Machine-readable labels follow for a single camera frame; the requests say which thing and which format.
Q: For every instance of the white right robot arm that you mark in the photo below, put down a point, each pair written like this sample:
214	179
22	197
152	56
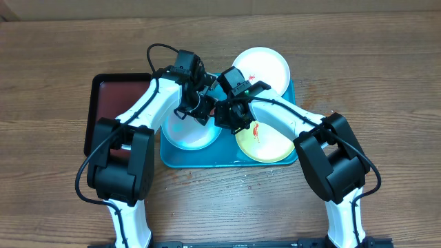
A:
332	160

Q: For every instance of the pink white plate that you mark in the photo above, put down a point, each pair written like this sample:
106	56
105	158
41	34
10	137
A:
266	65

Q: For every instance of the light blue plate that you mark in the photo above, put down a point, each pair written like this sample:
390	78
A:
189	134

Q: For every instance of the teal plastic tray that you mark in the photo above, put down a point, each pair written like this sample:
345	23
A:
223	152

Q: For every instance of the yellow plate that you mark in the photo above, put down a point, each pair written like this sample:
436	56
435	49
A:
263	143

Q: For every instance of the dark red tray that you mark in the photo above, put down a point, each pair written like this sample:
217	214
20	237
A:
111	95

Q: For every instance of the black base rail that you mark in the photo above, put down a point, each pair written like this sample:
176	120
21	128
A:
368	242

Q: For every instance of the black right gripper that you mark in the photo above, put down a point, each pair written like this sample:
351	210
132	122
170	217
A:
222	109

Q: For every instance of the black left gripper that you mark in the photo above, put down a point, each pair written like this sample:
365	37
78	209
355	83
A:
202	114

